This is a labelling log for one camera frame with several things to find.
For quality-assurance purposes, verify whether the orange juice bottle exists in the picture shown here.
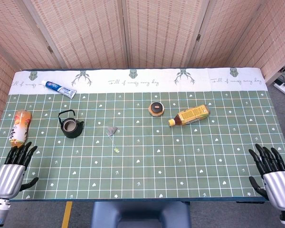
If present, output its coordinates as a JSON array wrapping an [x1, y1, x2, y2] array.
[[9, 109, 33, 150]]

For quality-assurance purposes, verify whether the green grid tablecloth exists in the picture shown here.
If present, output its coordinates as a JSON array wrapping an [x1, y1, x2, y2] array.
[[0, 68, 285, 202]]

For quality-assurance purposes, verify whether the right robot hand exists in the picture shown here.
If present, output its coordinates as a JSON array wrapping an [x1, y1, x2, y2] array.
[[248, 143, 285, 211]]

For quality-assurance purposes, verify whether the tea bag with string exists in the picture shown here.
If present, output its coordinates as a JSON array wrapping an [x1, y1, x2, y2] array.
[[106, 126, 121, 154]]

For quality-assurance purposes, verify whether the blue white toothpaste tube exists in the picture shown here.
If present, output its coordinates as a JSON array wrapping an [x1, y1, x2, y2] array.
[[41, 80, 77, 100]]

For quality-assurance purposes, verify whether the bamboo folding screen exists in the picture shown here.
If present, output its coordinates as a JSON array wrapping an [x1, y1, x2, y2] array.
[[0, 0, 285, 124]]

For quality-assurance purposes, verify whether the yellow label tea bottle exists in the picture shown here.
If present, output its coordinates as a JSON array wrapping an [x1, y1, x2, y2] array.
[[168, 104, 211, 127]]

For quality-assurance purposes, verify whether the black cast iron teapot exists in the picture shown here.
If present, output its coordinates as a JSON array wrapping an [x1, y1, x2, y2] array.
[[57, 109, 85, 139]]

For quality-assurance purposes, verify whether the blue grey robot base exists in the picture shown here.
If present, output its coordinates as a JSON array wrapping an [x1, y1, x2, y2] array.
[[90, 201, 192, 228]]

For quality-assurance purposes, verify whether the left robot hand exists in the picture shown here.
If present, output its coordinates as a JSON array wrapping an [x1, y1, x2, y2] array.
[[0, 142, 39, 200]]

